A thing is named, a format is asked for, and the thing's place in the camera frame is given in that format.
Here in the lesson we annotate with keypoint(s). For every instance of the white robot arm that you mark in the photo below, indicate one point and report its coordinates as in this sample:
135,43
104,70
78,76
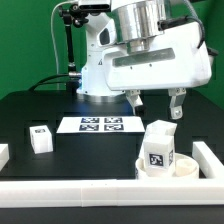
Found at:
133,45

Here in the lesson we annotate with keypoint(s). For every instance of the white U-shaped fence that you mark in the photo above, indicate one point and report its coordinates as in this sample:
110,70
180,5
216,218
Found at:
89,193

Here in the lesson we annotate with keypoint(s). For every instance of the white overhead camera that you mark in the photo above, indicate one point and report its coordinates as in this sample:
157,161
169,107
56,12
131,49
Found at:
94,6

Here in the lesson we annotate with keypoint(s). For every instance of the white round stool seat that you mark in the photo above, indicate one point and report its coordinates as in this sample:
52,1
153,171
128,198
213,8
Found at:
185,167

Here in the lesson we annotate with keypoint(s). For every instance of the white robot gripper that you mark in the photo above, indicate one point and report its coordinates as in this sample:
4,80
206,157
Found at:
174,60

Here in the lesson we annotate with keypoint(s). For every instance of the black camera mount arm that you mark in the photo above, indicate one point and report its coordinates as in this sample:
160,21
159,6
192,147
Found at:
72,17

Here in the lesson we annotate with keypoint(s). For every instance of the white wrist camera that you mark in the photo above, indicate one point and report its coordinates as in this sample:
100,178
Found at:
107,36

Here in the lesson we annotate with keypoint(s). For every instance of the white marker paper sheet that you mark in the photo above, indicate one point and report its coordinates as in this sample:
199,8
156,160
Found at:
108,124

